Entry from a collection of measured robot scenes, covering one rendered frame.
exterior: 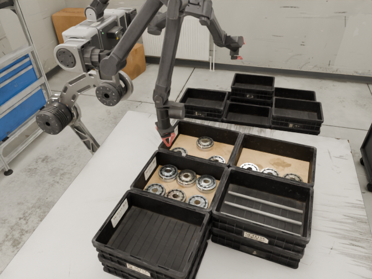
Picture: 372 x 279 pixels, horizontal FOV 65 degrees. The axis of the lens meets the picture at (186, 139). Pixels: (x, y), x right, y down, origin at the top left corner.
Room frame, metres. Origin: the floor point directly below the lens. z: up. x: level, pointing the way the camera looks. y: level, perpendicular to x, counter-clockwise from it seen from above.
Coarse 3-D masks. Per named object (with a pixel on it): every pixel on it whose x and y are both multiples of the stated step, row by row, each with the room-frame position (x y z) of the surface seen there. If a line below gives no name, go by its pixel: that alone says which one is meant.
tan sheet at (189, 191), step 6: (156, 174) 1.11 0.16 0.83; (150, 180) 1.07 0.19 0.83; (156, 180) 1.07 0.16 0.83; (174, 180) 1.06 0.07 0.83; (216, 180) 1.05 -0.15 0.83; (168, 186) 1.03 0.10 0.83; (174, 186) 1.03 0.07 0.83; (216, 186) 1.02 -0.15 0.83; (186, 192) 0.98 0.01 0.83; (192, 192) 0.98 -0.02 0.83; (198, 192) 0.98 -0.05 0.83; (210, 198) 0.94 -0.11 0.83
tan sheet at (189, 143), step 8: (184, 136) 1.44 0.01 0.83; (176, 144) 1.36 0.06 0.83; (184, 144) 1.36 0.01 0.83; (192, 144) 1.35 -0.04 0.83; (216, 144) 1.35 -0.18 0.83; (224, 144) 1.34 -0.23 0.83; (192, 152) 1.28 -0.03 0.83; (200, 152) 1.28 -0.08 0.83; (208, 152) 1.28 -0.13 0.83; (216, 152) 1.28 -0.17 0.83; (224, 152) 1.27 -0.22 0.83
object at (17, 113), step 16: (16, 64) 2.57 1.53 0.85; (32, 64) 2.76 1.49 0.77; (0, 80) 2.37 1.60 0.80; (16, 80) 2.52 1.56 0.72; (32, 80) 2.69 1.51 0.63; (0, 96) 2.30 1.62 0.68; (32, 96) 2.61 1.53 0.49; (16, 112) 2.37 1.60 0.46; (32, 112) 2.54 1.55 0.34; (0, 128) 2.16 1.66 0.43
